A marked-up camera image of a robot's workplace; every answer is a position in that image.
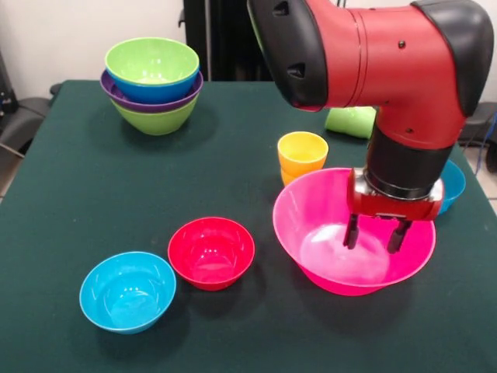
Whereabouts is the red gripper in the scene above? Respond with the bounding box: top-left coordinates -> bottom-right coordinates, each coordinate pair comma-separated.
342,169 -> 445,255

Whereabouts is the large pink plastic bowl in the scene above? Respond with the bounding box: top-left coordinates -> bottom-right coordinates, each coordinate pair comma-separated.
272,167 -> 437,298

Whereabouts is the green plastic cup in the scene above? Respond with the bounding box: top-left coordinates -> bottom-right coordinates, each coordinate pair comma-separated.
351,107 -> 377,140
324,106 -> 368,136

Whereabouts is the red plastic bowl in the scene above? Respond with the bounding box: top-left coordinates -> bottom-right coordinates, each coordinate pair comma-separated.
167,216 -> 256,292

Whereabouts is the small light blue bowl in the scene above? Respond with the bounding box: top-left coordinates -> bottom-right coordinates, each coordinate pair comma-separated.
78,251 -> 178,336

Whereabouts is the purple plastic bowl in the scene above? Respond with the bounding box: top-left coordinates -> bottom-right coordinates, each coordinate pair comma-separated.
99,69 -> 204,114

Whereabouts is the large blue plastic bowl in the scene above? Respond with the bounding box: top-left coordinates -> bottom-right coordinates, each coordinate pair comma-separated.
110,68 -> 201,105

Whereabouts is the green plastic bowl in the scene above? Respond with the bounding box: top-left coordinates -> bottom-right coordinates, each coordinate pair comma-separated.
104,37 -> 200,85
110,95 -> 200,136

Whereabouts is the translucent blue plastic bowl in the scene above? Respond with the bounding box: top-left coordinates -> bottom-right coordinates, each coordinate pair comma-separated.
437,159 -> 467,216

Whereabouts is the yellow plastic cup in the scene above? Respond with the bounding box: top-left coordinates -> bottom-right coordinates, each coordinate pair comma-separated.
276,131 -> 330,174
280,166 -> 300,187

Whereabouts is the black equipment base with knob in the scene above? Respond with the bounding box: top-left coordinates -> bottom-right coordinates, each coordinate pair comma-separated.
457,101 -> 497,148

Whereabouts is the dark green tablecloth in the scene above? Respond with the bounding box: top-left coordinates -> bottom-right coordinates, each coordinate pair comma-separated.
0,79 -> 497,373

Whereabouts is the blue cable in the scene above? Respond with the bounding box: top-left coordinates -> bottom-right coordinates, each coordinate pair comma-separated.
475,111 -> 497,172

